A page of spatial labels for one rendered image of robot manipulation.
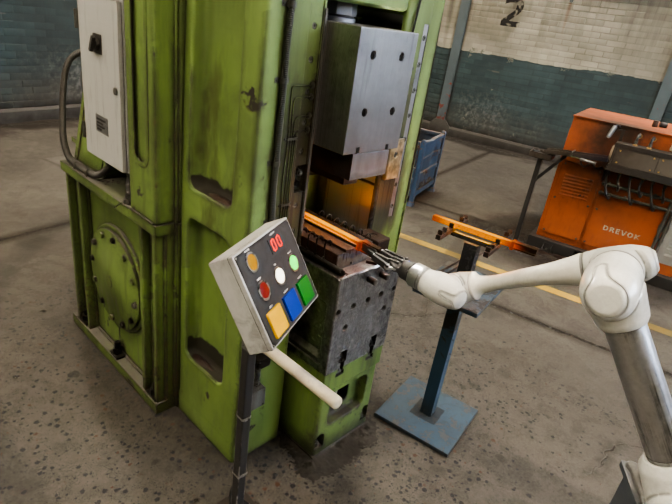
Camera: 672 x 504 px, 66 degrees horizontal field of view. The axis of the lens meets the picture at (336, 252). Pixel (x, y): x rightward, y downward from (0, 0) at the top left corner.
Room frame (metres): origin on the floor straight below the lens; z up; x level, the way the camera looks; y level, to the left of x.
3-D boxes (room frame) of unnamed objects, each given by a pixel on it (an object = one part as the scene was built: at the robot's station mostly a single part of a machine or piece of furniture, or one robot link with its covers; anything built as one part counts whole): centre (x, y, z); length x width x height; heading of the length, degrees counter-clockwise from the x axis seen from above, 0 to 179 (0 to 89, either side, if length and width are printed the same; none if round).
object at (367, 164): (1.95, 0.09, 1.32); 0.42 x 0.20 x 0.10; 49
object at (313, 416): (2.00, 0.06, 0.23); 0.55 x 0.37 x 0.47; 49
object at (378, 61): (1.99, 0.06, 1.56); 0.42 x 0.39 x 0.40; 49
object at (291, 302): (1.30, 0.11, 1.01); 0.07 x 0.05 x 0.07; 164
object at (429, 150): (5.90, -0.36, 0.36); 1.20 x 0.80 x 0.72; 66
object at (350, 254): (1.95, 0.09, 0.96); 0.42 x 0.20 x 0.09; 49
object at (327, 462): (1.79, -0.11, 0.01); 0.58 x 0.39 x 0.01; 139
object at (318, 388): (1.50, 0.08, 0.62); 0.44 x 0.05 x 0.05; 49
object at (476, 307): (2.09, -0.58, 0.75); 0.40 x 0.30 x 0.02; 149
